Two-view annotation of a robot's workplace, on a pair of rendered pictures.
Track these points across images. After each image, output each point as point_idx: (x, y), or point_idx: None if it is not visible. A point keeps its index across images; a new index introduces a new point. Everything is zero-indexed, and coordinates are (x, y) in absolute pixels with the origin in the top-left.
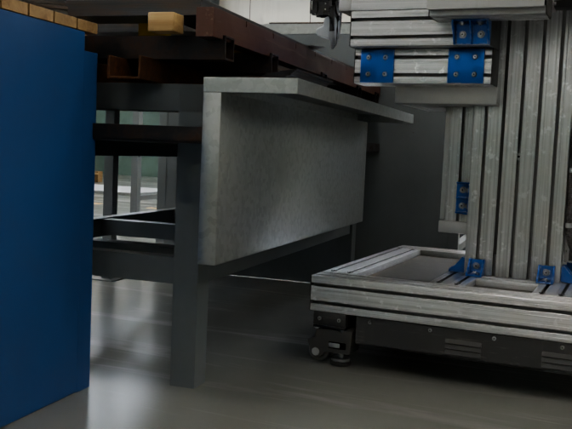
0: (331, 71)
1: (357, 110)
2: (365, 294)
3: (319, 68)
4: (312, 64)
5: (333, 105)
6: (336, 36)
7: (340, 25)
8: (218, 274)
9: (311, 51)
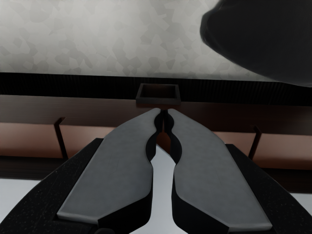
0: (72, 105)
1: (22, 29)
2: None
3: (193, 108)
4: (261, 113)
5: (160, 53)
6: (156, 129)
7: (82, 173)
8: None
9: (303, 132)
